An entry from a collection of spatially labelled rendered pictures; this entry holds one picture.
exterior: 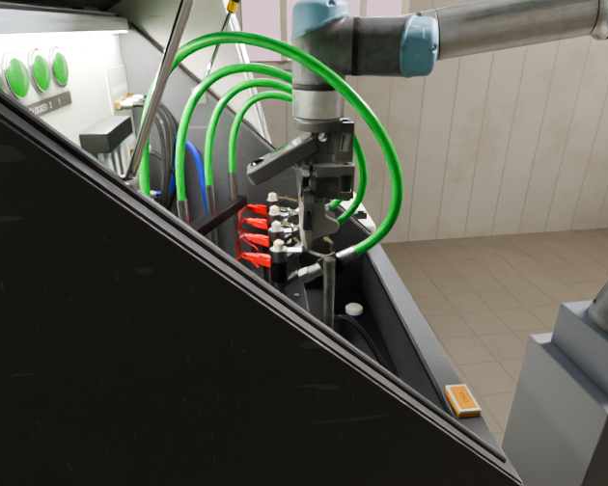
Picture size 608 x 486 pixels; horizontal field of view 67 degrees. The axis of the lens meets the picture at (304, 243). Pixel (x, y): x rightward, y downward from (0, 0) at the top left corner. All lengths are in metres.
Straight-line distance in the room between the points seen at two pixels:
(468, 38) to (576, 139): 3.09
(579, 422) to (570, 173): 2.96
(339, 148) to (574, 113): 3.16
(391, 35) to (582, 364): 0.75
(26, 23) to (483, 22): 0.59
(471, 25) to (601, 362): 0.66
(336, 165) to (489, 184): 2.93
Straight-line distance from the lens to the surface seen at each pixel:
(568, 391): 1.10
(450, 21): 0.79
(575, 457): 1.14
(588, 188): 4.06
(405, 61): 0.66
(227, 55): 1.03
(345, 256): 0.62
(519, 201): 3.75
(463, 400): 0.70
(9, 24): 0.54
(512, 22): 0.81
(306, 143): 0.68
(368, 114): 0.56
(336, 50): 0.65
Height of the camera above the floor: 1.43
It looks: 25 degrees down
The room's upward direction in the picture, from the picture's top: straight up
